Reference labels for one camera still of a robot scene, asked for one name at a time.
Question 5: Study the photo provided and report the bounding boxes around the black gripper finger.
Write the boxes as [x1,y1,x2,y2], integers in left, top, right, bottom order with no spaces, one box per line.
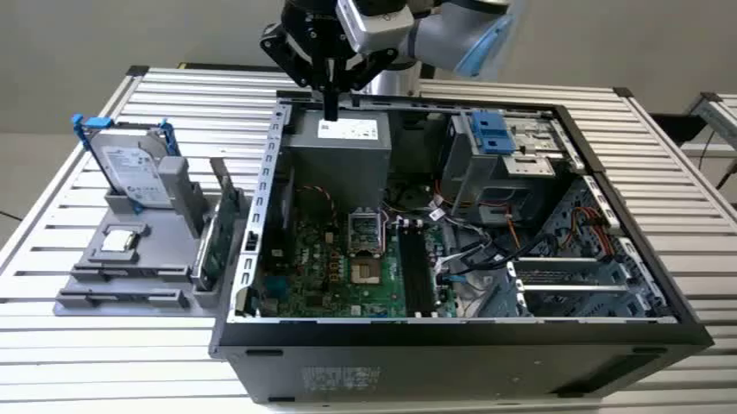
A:
[331,47,400,122]
[258,25,333,122]

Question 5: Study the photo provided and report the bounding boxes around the black RAM slot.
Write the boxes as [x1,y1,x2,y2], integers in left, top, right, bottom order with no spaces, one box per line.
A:
[405,223,424,317]
[398,223,417,317]
[414,223,432,317]

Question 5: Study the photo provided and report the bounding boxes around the grey power supply unit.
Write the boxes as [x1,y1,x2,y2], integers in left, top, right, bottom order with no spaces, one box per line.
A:
[286,110,394,217]

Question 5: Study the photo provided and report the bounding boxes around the blue drive bay latch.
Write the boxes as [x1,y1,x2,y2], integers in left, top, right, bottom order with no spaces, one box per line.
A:
[469,110,518,156]

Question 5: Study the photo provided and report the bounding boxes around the grey metal drive cage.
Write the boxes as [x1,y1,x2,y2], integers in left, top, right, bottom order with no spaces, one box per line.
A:
[441,110,584,228]

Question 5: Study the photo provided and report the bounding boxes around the black case fan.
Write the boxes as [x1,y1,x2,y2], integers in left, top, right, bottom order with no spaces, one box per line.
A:
[269,168,298,242]

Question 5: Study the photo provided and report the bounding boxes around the metal socket cover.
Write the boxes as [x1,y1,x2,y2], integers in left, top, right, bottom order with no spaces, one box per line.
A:
[347,208,386,256]

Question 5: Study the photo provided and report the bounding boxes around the hard disk blue carrier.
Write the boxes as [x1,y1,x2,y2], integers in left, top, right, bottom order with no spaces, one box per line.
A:
[71,113,185,216]

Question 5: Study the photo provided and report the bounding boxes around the thin metal locking lever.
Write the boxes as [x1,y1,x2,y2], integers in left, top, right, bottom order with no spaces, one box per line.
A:
[377,213,390,260]

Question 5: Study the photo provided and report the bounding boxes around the green graphics card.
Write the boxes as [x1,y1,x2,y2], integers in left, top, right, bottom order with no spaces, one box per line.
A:
[193,157,247,294]

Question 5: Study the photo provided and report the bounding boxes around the CPU socket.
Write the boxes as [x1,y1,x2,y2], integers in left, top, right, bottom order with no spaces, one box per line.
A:
[349,257,386,286]

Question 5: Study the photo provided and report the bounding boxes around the grey parts rack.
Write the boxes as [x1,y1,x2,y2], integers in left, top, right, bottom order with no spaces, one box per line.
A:
[54,155,255,319]

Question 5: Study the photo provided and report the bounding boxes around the silver CPU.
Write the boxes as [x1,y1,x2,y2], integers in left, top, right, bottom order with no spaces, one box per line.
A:
[100,228,143,254]

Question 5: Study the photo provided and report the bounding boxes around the green motherboard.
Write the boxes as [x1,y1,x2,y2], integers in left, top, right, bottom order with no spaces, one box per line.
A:
[257,214,464,320]

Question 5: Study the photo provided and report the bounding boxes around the grey metal disk bay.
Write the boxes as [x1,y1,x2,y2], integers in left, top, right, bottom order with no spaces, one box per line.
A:
[506,254,664,321]

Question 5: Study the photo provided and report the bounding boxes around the black background object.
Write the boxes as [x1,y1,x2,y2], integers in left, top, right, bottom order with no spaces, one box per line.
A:
[649,112,708,144]

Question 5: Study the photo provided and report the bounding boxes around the metal slat side table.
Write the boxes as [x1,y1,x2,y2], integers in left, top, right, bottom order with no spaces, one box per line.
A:
[679,91,737,157]

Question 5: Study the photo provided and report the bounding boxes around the black PC case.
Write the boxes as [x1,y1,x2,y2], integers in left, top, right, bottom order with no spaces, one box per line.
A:
[206,89,716,405]

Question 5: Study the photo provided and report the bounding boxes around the large silver camera box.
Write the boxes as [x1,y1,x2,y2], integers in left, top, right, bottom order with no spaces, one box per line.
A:
[335,0,417,56]

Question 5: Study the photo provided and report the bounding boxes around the red black twisted wire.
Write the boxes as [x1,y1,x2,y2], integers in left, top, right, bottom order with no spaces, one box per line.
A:
[294,185,342,229]

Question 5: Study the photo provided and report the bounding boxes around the grey wire bundle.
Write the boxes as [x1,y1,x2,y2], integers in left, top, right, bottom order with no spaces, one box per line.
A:
[383,200,494,242]

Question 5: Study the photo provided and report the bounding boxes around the orange data wire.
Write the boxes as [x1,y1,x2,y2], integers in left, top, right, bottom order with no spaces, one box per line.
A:
[434,179,524,251]

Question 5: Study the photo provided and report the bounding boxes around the thick black case cable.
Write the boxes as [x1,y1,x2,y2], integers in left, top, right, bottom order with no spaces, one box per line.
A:
[458,231,556,278]

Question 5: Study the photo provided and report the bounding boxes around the orange yellow power wires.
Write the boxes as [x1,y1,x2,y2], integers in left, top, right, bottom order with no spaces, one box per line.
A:
[556,205,616,265]

